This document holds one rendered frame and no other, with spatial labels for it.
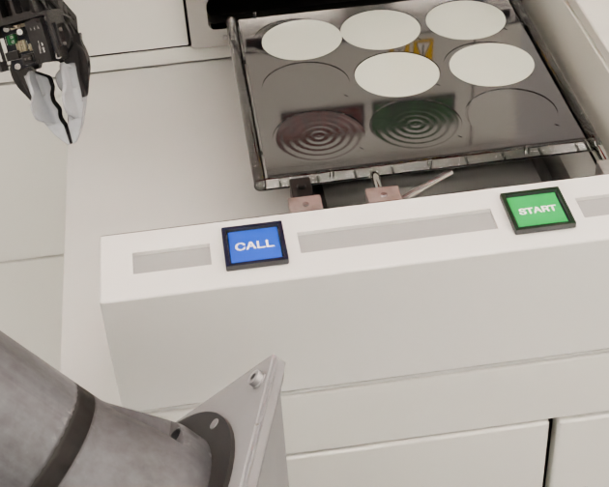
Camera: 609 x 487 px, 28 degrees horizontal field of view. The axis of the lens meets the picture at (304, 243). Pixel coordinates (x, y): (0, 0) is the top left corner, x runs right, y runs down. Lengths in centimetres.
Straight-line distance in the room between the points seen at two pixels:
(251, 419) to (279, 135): 60
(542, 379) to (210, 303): 35
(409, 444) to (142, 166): 48
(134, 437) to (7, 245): 107
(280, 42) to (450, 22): 21
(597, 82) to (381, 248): 42
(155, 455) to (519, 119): 72
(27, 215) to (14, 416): 106
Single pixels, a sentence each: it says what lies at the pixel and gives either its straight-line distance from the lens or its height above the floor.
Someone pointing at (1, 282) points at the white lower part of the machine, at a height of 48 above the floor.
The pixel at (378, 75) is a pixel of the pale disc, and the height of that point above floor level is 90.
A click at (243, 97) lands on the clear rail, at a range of 141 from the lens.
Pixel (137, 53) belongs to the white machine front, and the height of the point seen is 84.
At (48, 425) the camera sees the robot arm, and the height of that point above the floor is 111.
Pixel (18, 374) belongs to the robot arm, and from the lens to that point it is 76.
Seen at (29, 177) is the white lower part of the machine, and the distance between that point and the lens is 175.
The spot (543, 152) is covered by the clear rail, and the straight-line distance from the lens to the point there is 132.
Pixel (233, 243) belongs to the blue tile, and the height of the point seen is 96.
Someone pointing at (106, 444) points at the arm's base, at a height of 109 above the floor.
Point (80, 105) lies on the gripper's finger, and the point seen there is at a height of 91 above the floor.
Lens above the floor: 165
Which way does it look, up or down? 39 degrees down
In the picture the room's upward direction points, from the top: 4 degrees counter-clockwise
